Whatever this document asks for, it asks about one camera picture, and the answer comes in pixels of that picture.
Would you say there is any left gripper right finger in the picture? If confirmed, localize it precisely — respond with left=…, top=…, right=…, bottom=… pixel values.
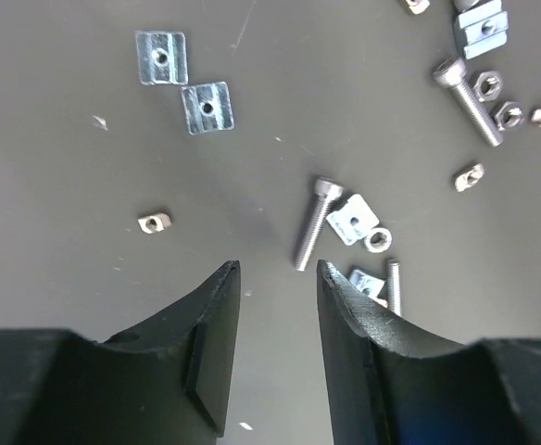
left=317, top=261, right=541, bottom=444

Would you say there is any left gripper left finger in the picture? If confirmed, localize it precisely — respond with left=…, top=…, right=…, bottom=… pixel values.
left=0, top=261, right=241, bottom=444

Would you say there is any silver socket screw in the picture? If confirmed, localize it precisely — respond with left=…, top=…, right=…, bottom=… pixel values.
left=432, top=57, right=503, bottom=147
left=386, top=258, right=401, bottom=316
left=295, top=177, right=344, bottom=272

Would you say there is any square slide nut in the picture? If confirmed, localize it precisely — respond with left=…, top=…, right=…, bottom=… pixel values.
left=181, top=82, right=234, bottom=135
left=348, top=268, right=388, bottom=308
left=326, top=194, right=380, bottom=246
left=453, top=0, right=509, bottom=60
left=134, top=31, right=189, bottom=85

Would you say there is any small silver t-nut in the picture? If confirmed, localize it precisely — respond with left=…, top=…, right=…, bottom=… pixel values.
left=453, top=162, right=484, bottom=193
left=137, top=212, right=172, bottom=235
left=402, top=0, right=431, bottom=15

